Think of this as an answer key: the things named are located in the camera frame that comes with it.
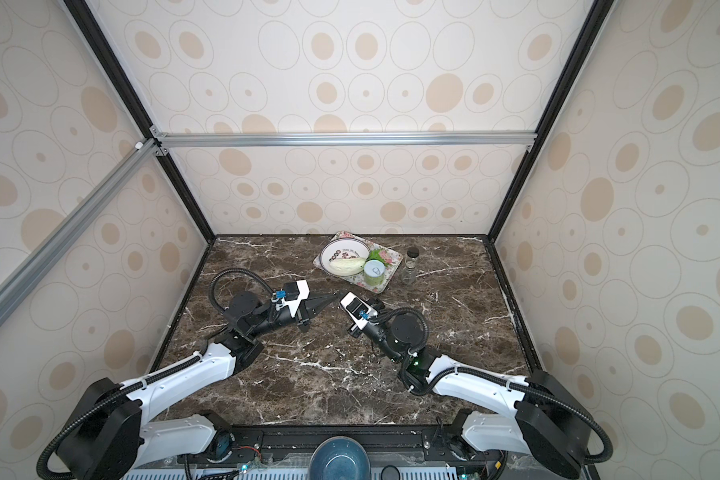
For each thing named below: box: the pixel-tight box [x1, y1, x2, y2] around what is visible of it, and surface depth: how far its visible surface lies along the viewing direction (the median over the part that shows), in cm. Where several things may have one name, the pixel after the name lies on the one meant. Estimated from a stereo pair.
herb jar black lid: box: [406, 246, 420, 274], surface depth 105 cm
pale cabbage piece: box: [329, 257, 367, 277], surface depth 108 cm
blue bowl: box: [308, 436, 372, 480], surface depth 71 cm
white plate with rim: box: [320, 238, 370, 276], surface depth 115 cm
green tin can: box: [364, 259, 386, 287], surface depth 105 cm
